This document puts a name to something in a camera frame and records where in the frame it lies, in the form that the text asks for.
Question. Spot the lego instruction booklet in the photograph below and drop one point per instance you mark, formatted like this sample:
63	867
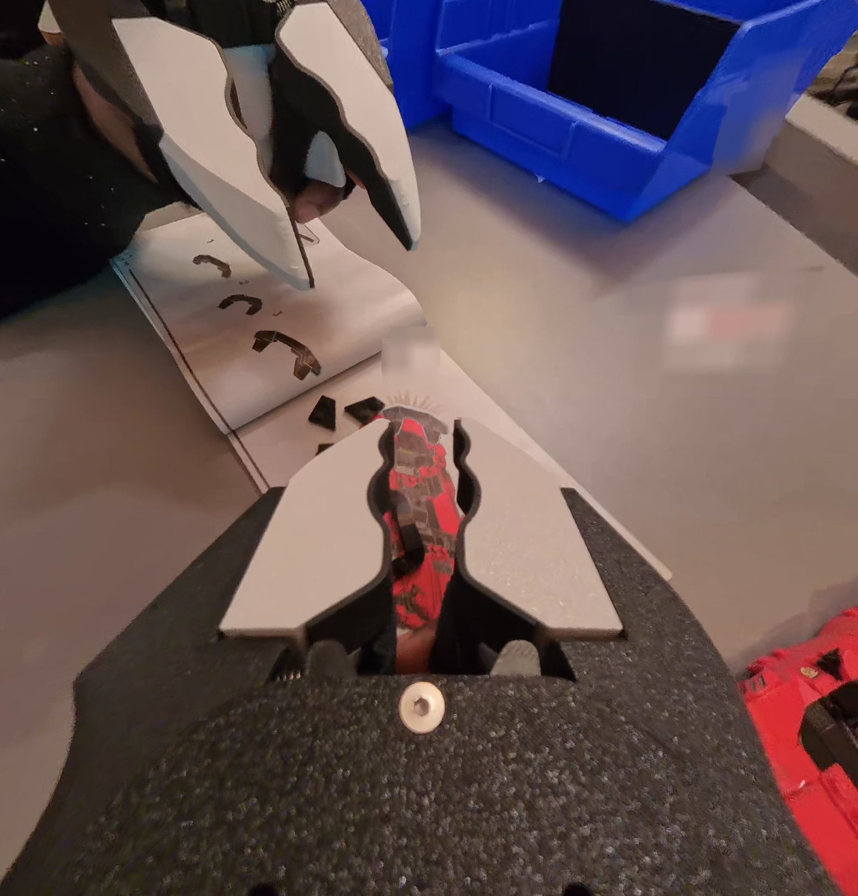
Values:
191	315

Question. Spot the person's left forearm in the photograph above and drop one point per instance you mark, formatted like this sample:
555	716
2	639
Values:
37	196

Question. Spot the black lego wedge plate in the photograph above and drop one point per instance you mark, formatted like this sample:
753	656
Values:
364	410
324	413

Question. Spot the red lego car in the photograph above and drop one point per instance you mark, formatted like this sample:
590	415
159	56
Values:
786	700

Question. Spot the blue plastic storage bin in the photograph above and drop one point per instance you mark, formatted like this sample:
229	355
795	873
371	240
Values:
541	119
401	63

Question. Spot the black lego arch piece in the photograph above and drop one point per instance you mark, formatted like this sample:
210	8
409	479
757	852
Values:
409	542

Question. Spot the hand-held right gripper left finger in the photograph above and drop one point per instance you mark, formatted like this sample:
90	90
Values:
317	546

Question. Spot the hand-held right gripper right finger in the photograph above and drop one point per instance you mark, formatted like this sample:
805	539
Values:
534	553

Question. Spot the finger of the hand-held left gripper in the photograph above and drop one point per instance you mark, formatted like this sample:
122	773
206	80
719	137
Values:
359	98
191	126

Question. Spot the person's left hand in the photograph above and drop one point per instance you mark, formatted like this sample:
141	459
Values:
320	204

